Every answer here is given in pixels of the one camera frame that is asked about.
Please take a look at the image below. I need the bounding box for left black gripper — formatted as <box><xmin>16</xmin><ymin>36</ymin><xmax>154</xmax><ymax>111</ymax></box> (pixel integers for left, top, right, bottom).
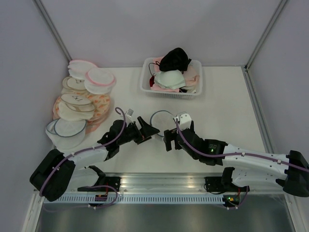
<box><xmin>118</xmin><ymin>116</ymin><xmax>159</xmax><ymax>145</ymax></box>

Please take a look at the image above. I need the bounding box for white mesh blue-trim laundry bag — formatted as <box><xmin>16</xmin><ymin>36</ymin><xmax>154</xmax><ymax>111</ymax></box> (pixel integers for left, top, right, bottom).
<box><xmin>150</xmin><ymin>110</ymin><xmax>175</xmax><ymax>138</ymax></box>

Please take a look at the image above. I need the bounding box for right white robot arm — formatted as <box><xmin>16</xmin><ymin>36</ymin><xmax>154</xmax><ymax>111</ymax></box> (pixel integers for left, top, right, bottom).
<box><xmin>163</xmin><ymin>124</ymin><xmax>309</xmax><ymax>197</ymax></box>

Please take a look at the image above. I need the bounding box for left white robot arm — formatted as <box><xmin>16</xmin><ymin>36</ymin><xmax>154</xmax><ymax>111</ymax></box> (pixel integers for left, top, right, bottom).
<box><xmin>29</xmin><ymin>117</ymin><xmax>160</xmax><ymax>202</ymax></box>

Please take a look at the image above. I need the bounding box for orange patterned laundry bag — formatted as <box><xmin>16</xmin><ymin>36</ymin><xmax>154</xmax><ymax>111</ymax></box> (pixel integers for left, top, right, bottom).
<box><xmin>53</xmin><ymin>92</ymin><xmax>111</xmax><ymax>134</ymax></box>

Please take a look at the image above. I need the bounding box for white bra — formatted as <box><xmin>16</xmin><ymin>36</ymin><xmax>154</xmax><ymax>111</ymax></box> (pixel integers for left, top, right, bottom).
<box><xmin>154</xmin><ymin>70</ymin><xmax>186</xmax><ymax>90</ymax></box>

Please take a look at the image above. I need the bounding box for pink-trim mesh laundry bag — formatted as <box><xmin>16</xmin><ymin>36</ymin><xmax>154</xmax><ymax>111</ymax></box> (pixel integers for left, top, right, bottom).
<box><xmin>84</xmin><ymin>68</ymin><xmax>116</xmax><ymax>95</ymax></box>

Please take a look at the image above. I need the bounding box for black bra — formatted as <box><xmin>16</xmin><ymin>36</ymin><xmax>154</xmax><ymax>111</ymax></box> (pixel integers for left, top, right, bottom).
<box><xmin>159</xmin><ymin>47</ymin><xmax>192</xmax><ymax>73</ymax></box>

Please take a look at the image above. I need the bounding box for beige bag with bra print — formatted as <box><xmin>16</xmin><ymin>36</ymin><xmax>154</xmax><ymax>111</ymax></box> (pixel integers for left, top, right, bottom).
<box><xmin>58</xmin><ymin>93</ymin><xmax>95</xmax><ymax>121</ymax></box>

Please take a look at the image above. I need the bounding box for blue-trim mesh bag on pile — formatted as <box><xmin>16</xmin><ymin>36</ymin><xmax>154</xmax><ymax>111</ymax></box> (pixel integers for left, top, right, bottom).
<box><xmin>45</xmin><ymin>118</ymin><xmax>87</xmax><ymax>149</ymax></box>

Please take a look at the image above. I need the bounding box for beige-trim mesh laundry bag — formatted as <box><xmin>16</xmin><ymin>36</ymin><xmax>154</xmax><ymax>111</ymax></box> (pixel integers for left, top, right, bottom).
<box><xmin>61</xmin><ymin>76</ymin><xmax>86</xmax><ymax>94</ymax></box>

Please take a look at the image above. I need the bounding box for pink-trim bag at back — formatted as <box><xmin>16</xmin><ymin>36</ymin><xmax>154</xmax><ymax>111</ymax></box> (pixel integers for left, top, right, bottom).
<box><xmin>68</xmin><ymin>59</ymin><xmax>97</xmax><ymax>80</ymax></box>

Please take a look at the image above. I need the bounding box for white plastic basket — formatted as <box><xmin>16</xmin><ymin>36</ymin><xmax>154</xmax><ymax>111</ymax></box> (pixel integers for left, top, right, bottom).
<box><xmin>140</xmin><ymin>58</ymin><xmax>203</xmax><ymax>100</ymax></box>

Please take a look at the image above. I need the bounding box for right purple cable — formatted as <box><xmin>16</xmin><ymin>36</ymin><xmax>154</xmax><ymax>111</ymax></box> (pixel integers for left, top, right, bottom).
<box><xmin>175</xmin><ymin>119</ymin><xmax>309</xmax><ymax>174</ymax></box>

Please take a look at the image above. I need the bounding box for purple cable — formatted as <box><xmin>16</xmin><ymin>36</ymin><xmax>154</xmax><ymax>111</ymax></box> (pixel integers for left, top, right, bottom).
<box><xmin>175</xmin><ymin>119</ymin><xmax>309</xmax><ymax>174</ymax></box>
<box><xmin>38</xmin><ymin>107</ymin><xmax>127</xmax><ymax>197</ymax></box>

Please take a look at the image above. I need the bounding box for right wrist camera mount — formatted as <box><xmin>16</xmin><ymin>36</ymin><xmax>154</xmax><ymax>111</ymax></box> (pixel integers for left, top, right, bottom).
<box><xmin>173</xmin><ymin>112</ymin><xmax>192</xmax><ymax>131</ymax></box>

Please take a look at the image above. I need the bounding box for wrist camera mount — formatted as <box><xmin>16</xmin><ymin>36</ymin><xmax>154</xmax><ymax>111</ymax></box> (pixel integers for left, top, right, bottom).
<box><xmin>173</xmin><ymin>112</ymin><xmax>192</xmax><ymax>131</ymax></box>
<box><xmin>125</xmin><ymin>109</ymin><xmax>134</xmax><ymax>125</ymax></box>

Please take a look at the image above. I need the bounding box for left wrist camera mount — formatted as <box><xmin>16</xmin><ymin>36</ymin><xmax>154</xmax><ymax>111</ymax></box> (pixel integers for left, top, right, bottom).
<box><xmin>125</xmin><ymin>109</ymin><xmax>134</xmax><ymax>125</ymax></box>

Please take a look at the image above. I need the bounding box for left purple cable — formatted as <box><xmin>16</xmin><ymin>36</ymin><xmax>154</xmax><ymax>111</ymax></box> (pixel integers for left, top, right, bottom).
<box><xmin>38</xmin><ymin>107</ymin><xmax>127</xmax><ymax>197</ymax></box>

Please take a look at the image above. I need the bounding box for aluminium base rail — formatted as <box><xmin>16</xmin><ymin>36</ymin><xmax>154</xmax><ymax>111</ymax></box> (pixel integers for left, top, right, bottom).
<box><xmin>33</xmin><ymin>173</ymin><xmax>296</xmax><ymax>194</ymax></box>

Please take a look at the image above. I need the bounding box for right aluminium table-edge rail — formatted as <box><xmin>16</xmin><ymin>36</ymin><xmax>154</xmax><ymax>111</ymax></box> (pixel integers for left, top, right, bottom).
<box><xmin>241</xmin><ymin>66</ymin><xmax>277</xmax><ymax>154</ymax></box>

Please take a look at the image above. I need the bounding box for white slotted cable duct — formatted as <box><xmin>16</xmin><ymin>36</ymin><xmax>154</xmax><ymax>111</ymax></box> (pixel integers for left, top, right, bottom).
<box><xmin>53</xmin><ymin>193</ymin><xmax>224</xmax><ymax>204</ymax></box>

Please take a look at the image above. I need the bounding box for left aluminium frame post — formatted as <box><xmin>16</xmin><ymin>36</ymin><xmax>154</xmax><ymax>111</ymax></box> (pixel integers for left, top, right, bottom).
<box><xmin>32</xmin><ymin>0</ymin><xmax>72</xmax><ymax>62</ymax></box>

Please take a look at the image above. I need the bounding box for aluminium frame post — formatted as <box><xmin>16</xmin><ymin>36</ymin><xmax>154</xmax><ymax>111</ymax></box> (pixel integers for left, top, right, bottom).
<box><xmin>244</xmin><ymin>0</ymin><xmax>289</xmax><ymax>72</ymax></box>
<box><xmin>32</xmin><ymin>0</ymin><xmax>72</xmax><ymax>62</ymax></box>

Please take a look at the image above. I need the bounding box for right aluminium frame post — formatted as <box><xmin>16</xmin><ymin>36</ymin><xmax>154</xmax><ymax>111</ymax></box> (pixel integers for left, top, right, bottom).
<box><xmin>244</xmin><ymin>0</ymin><xmax>289</xmax><ymax>72</ymax></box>

